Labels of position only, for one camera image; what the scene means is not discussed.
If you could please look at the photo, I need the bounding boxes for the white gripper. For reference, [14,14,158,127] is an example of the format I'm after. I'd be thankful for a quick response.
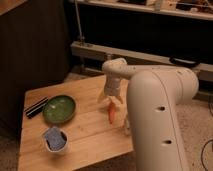
[97,75,124,104]

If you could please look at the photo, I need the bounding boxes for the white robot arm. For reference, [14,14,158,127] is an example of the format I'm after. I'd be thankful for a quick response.
[99,58,199,171]

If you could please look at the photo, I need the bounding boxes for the orange carrot toy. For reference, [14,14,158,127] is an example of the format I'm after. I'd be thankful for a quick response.
[108,101,116,124]

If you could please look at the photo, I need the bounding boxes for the small white bottle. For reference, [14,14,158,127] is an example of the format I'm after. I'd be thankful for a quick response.
[123,114,131,136]

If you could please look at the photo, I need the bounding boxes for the green round plate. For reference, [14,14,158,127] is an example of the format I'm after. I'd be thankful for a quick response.
[42,95,76,124]

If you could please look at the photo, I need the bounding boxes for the white cup with blue sponge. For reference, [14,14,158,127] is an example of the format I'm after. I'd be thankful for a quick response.
[42,127,68,155]

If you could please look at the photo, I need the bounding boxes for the metal shelf rack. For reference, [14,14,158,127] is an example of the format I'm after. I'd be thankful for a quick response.
[67,1,213,82]

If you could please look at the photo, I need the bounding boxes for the black handle on shelf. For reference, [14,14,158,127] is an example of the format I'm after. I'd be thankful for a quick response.
[169,57,200,68]

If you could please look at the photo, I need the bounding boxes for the black floor cable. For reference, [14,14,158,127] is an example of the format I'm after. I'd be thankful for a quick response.
[200,138,213,171]

